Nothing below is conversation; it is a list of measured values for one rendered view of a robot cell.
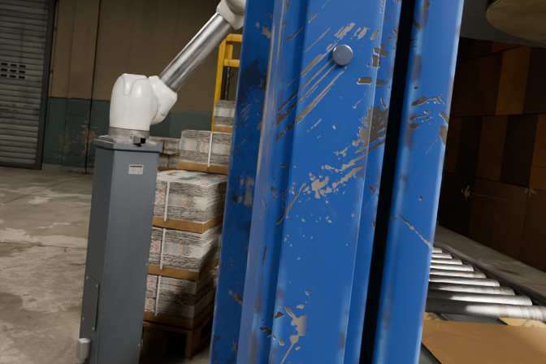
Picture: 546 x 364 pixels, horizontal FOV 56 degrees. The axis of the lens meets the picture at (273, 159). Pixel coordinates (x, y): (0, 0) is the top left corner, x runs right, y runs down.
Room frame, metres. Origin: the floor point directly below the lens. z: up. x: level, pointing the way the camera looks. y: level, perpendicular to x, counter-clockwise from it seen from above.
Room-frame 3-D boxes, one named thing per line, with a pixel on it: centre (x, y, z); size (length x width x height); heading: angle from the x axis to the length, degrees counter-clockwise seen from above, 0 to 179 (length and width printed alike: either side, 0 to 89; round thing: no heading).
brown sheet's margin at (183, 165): (3.08, 0.34, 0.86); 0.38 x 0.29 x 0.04; 80
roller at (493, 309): (1.04, -0.39, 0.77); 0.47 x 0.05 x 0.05; 96
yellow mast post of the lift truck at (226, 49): (4.15, 0.47, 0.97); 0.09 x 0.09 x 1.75; 79
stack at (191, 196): (2.95, 0.36, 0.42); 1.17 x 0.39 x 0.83; 169
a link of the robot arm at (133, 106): (2.05, 0.58, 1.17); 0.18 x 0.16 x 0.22; 178
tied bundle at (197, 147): (3.08, 0.34, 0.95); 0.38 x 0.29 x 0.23; 80
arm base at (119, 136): (2.02, 0.57, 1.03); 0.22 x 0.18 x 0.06; 41
